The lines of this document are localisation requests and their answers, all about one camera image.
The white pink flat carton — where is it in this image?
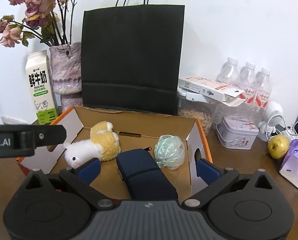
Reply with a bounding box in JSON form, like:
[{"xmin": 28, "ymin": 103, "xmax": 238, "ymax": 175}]
[{"xmin": 178, "ymin": 76, "xmax": 246, "ymax": 107}]

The yellow white plush toy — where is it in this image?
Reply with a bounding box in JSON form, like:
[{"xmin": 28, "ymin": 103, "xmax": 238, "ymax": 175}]
[{"xmin": 64, "ymin": 121, "xmax": 121, "ymax": 168}]

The clear water bottle right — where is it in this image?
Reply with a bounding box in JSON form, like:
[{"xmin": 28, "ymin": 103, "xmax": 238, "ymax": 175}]
[{"xmin": 253, "ymin": 68, "xmax": 272, "ymax": 108}]

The orange cardboard pumpkin box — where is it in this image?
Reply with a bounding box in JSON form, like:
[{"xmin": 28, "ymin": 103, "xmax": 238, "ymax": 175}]
[{"xmin": 16, "ymin": 106, "xmax": 212, "ymax": 202}]

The clear water bottle middle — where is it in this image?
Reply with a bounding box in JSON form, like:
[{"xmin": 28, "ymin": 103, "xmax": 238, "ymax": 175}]
[{"xmin": 237, "ymin": 62, "xmax": 256, "ymax": 103}]

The dried pink rose bouquet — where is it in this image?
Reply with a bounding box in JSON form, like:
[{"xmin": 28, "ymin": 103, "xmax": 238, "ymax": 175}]
[{"xmin": 0, "ymin": 0, "xmax": 76, "ymax": 48}]

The navy blue zip case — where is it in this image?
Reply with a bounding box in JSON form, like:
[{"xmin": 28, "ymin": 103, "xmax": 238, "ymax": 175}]
[{"xmin": 116, "ymin": 148, "xmax": 178, "ymax": 200}]

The yellow green pear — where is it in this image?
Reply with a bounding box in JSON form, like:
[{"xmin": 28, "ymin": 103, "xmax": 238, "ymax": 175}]
[{"xmin": 267, "ymin": 135, "xmax": 289, "ymax": 159}]

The white floral tin box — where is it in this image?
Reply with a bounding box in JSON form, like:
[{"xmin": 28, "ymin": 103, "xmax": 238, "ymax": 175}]
[{"xmin": 215, "ymin": 116, "xmax": 259, "ymax": 150}]

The white round camera device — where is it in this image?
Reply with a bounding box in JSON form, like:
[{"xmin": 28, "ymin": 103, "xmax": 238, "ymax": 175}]
[{"xmin": 257, "ymin": 101, "xmax": 283, "ymax": 141}]

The purple white tissue pack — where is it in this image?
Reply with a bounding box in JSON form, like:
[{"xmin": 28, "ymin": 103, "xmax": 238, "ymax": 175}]
[{"xmin": 279, "ymin": 139, "xmax": 298, "ymax": 189}]

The white green milk carton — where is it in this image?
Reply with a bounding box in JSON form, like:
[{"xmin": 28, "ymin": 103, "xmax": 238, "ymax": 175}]
[{"xmin": 25, "ymin": 50, "xmax": 58, "ymax": 125}]

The clear container with seeds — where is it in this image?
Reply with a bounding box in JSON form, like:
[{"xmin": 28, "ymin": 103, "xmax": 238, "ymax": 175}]
[{"xmin": 177, "ymin": 87, "xmax": 217, "ymax": 135}]

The clear water bottle left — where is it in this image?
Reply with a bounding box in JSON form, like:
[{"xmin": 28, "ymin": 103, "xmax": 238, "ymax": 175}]
[{"xmin": 216, "ymin": 57, "xmax": 238, "ymax": 87}]

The iridescent white plastic bag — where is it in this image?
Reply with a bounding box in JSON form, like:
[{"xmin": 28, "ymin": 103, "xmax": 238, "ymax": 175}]
[{"xmin": 154, "ymin": 135, "xmax": 185, "ymax": 170}]

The black paper shopping bag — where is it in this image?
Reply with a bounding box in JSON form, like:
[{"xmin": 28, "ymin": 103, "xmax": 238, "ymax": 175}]
[{"xmin": 81, "ymin": 0, "xmax": 185, "ymax": 115}]

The purple textured vase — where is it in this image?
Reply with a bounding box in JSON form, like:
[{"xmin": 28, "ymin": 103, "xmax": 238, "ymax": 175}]
[{"xmin": 49, "ymin": 42, "xmax": 83, "ymax": 112}]

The clear water bottle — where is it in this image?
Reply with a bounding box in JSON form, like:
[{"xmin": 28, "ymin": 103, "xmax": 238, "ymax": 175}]
[
  {"xmin": 253, "ymin": 68, "xmax": 272, "ymax": 108},
  {"xmin": 216, "ymin": 57, "xmax": 238, "ymax": 87},
  {"xmin": 237, "ymin": 62, "xmax": 256, "ymax": 103}
]

